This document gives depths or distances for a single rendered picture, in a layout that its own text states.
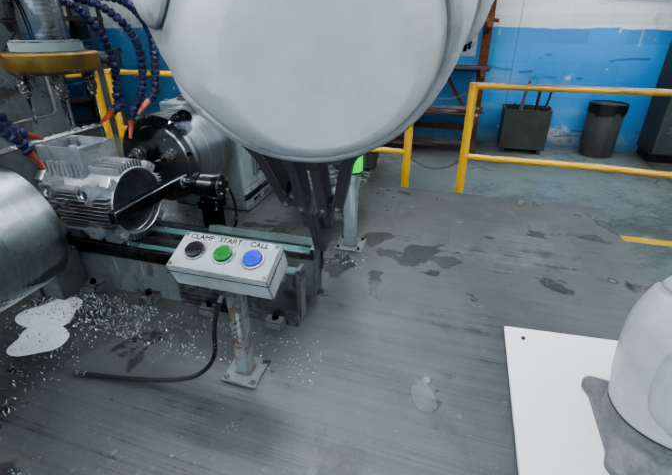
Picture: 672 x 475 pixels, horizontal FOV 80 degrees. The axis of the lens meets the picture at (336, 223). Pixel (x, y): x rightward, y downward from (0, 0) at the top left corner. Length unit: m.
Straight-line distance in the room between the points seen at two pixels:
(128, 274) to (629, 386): 0.99
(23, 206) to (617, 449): 1.00
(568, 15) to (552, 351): 5.02
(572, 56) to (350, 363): 5.22
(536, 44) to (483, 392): 5.10
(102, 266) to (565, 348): 1.04
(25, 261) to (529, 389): 0.89
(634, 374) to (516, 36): 5.12
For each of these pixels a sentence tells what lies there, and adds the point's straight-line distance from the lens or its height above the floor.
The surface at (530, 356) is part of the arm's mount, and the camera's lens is 0.89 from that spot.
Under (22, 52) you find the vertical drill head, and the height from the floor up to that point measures 1.34.
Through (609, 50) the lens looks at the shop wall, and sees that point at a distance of 5.81.
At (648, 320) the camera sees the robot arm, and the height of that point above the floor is 1.04.
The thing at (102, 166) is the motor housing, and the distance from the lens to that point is 1.03.
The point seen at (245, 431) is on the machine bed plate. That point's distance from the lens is 0.74.
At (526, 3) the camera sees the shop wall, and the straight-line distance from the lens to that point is 5.63.
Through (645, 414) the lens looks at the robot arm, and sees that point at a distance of 0.73.
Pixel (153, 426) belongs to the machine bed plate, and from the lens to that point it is 0.78.
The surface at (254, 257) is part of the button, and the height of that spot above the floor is 1.07.
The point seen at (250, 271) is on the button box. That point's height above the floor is 1.06.
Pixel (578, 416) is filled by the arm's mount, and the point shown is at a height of 0.82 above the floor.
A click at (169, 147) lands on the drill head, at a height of 1.08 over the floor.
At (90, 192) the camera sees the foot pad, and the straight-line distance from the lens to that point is 1.00.
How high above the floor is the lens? 1.38
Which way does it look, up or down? 26 degrees down
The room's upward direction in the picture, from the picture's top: straight up
